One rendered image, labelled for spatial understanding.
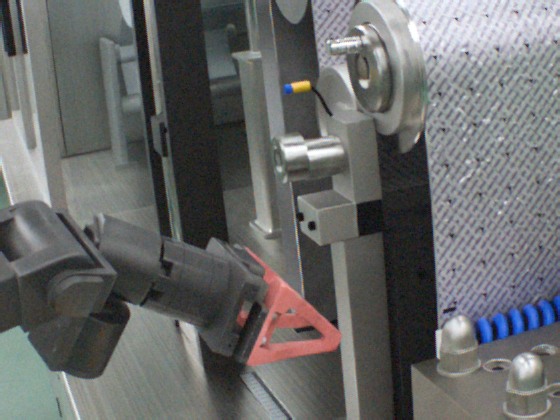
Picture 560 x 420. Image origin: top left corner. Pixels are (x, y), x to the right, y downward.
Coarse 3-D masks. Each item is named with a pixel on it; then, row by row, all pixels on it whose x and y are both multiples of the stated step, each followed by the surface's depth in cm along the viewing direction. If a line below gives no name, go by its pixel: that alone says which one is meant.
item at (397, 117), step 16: (368, 0) 88; (352, 16) 92; (368, 16) 88; (384, 16) 85; (384, 32) 86; (400, 32) 85; (400, 48) 84; (400, 64) 84; (400, 80) 85; (400, 96) 86; (368, 112) 93; (384, 112) 90; (400, 112) 86; (384, 128) 90; (400, 128) 88
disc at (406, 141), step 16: (384, 0) 87; (400, 0) 84; (400, 16) 84; (416, 32) 83; (416, 48) 83; (416, 64) 84; (416, 80) 84; (416, 96) 85; (416, 112) 86; (416, 128) 86; (400, 144) 90; (416, 144) 88
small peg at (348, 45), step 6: (330, 42) 88; (336, 42) 88; (342, 42) 88; (348, 42) 88; (354, 42) 88; (360, 42) 88; (330, 48) 88; (336, 48) 88; (342, 48) 88; (348, 48) 88; (354, 48) 88; (360, 48) 88; (330, 54) 88; (336, 54) 88; (342, 54) 88; (348, 54) 89
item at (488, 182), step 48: (432, 144) 86; (480, 144) 87; (528, 144) 89; (432, 192) 87; (480, 192) 88; (528, 192) 90; (480, 240) 90; (528, 240) 91; (480, 288) 91; (528, 288) 92
